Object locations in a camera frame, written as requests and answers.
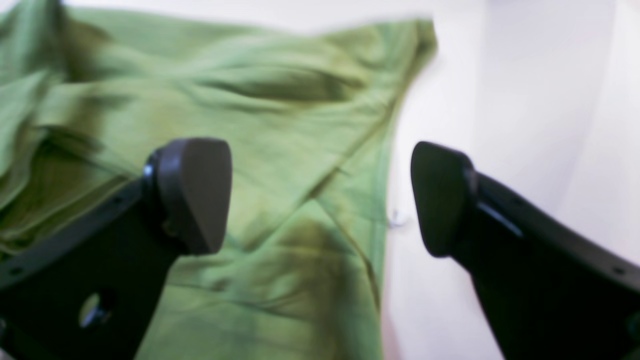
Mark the white garment care label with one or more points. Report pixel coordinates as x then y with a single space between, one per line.
397 219

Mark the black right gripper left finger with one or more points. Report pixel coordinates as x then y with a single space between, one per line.
90 290

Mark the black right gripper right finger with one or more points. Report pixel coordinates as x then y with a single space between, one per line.
547 292

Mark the green T-shirt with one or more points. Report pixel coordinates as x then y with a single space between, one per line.
87 95

